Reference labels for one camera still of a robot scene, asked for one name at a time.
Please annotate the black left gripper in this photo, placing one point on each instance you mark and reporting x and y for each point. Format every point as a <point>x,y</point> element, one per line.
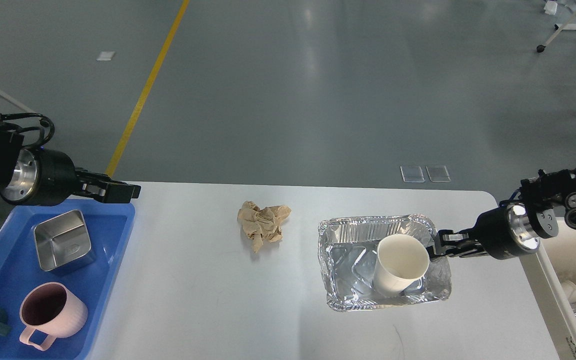
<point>44,177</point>

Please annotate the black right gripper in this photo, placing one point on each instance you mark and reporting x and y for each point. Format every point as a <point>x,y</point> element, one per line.
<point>502,233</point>

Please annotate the white paper cup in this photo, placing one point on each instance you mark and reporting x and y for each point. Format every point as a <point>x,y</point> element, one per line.
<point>400,261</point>

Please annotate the square stainless steel container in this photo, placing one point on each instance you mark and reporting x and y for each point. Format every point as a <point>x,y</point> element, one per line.
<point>63,243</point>

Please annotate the pink mug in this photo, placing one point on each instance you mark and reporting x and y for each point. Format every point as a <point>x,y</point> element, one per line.
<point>48,312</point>

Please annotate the brown paper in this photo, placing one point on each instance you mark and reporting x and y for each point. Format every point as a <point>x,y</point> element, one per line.
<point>262,225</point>

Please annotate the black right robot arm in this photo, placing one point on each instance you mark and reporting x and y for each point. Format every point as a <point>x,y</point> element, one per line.
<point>541,195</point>

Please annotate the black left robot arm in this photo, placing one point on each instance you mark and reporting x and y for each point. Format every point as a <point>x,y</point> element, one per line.
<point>12,143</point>

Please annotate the white waste bin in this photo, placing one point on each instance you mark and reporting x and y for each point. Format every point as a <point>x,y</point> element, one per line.
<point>551,274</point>

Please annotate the blue plastic tray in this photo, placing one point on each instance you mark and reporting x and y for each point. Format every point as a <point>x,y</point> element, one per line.
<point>109,226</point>

